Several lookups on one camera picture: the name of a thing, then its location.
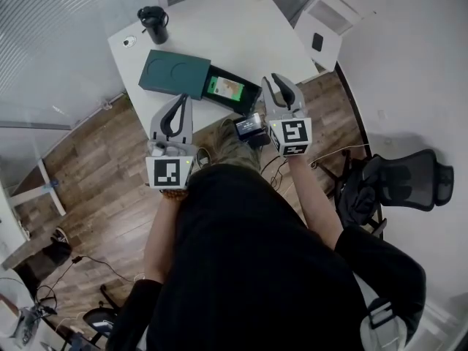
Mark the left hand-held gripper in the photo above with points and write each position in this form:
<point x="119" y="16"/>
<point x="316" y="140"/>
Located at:
<point x="168" y="172"/>

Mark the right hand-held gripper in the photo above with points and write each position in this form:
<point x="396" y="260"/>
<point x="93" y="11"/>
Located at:
<point x="292" y="134"/>

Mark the dark green box sleeve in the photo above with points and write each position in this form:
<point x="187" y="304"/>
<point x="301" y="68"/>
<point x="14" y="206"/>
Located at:
<point x="172" y="71"/>

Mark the green and white packet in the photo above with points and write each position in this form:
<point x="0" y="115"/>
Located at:
<point x="226" y="88"/>

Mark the person's right forearm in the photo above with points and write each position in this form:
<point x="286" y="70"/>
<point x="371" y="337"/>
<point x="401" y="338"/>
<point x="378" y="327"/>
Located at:
<point x="314" y="203"/>

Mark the person's left forearm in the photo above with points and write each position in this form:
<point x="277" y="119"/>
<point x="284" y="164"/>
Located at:
<point x="161" y="232"/>

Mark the grey shoulder bag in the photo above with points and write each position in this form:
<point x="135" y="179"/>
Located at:
<point x="382" y="327"/>

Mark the person's shoe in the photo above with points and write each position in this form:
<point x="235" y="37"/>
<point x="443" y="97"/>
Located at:
<point x="203" y="157"/>

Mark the small black display device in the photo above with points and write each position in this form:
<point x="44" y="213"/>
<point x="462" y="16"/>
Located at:
<point x="248" y="126"/>

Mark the small black square pad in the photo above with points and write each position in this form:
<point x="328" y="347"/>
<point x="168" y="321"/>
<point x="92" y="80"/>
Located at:
<point x="318" y="42"/>

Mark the person's olive trousers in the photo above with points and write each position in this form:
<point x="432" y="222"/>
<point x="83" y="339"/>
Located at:
<point x="234" y="152"/>

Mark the small white round object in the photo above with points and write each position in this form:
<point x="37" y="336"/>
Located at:
<point x="129" y="41"/>

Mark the black tumbler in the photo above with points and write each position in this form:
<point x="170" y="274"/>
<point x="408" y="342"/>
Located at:
<point x="155" y="28"/>

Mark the black jacket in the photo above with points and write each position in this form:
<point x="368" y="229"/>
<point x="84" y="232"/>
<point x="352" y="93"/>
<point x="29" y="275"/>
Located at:
<point x="360" y="196"/>

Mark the white desk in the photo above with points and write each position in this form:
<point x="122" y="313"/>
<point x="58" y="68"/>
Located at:
<point x="55" y="199"/>

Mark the white power strip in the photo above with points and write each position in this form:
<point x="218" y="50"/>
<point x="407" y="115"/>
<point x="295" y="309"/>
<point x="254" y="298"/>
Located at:
<point x="139" y="277"/>

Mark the black mesh office chair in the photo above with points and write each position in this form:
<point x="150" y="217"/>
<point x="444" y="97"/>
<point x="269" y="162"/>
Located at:
<point x="413" y="181"/>

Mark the wide window blind panel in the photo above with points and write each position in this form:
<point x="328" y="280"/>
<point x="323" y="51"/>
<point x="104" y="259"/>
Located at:
<point x="44" y="31"/>

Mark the person's black shirt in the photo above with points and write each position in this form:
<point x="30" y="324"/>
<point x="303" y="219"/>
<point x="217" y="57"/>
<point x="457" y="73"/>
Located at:
<point x="256" y="269"/>

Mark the black bag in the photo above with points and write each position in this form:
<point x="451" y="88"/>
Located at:
<point x="56" y="252"/>

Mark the black swivel chair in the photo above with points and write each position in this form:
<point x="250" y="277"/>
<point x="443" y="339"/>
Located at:
<point x="98" y="318"/>

